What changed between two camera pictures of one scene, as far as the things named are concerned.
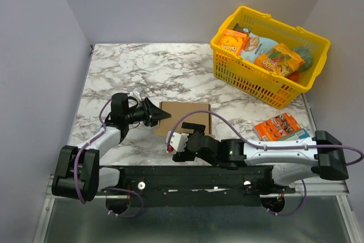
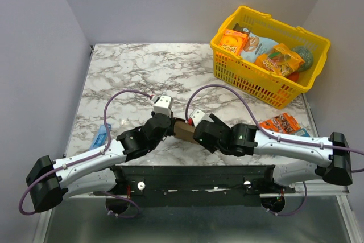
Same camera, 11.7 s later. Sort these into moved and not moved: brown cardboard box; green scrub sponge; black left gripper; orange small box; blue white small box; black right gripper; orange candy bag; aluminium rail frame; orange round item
Moved: black left gripper; brown cardboard box; black right gripper
Not moved: aluminium rail frame; blue white small box; green scrub sponge; orange round item; orange small box; orange candy bag
